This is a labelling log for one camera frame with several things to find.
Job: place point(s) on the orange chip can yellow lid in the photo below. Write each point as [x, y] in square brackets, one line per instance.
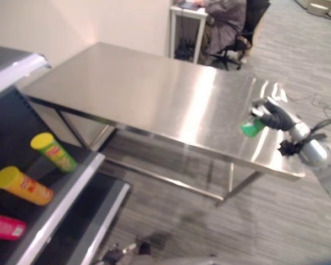
[23, 185]

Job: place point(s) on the black office chair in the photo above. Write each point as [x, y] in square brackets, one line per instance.
[245, 36]

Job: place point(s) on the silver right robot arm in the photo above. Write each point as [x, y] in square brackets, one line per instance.
[317, 157]

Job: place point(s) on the white desk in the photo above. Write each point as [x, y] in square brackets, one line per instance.
[187, 30]

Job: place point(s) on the person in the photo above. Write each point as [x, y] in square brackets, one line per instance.
[223, 26]

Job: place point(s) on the green chip can yellow lid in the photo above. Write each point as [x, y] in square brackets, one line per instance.
[55, 152]

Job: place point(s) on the laptop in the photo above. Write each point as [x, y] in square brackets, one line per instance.
[189, 5]

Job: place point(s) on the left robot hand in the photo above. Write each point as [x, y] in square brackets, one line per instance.
[121, 252]

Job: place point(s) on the grey shop shelf unit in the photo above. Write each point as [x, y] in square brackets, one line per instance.
[44, 176]

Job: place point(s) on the stainless steel table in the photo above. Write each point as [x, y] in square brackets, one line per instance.
[154, 110]

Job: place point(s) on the pink chip can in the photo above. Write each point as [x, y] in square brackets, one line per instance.
[5, 226]

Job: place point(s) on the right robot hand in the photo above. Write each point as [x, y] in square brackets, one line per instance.
[275, 117]

